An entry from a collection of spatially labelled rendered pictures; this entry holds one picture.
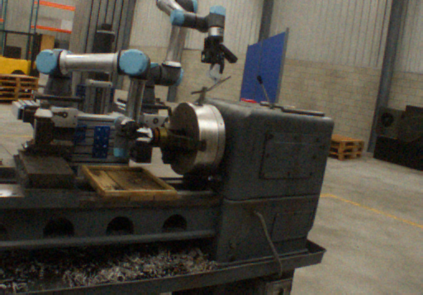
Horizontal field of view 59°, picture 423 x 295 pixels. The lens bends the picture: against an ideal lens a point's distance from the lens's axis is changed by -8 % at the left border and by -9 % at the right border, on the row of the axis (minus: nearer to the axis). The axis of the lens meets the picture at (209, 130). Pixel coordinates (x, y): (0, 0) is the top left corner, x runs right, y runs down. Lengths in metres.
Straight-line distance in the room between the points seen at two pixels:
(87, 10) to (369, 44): 10.82
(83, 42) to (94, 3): 0.23
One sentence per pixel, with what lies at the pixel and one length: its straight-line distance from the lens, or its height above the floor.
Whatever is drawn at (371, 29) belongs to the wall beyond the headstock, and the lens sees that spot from 12.60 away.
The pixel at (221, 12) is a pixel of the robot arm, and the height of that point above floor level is 1.65.
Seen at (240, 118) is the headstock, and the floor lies 1.21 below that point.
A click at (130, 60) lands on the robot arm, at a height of 1.38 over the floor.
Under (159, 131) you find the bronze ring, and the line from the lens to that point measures 1.67.
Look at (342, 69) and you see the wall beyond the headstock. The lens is 12.76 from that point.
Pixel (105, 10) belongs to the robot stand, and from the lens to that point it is 2.36.
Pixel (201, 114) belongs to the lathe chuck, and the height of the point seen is 1.20.
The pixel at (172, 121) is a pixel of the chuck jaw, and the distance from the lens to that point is 1.73.
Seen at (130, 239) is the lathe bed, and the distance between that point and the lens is 1.61.
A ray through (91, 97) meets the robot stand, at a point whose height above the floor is 1.16.
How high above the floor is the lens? 1.36
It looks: 7 degrees down
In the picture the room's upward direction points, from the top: 9 degrees clockwise
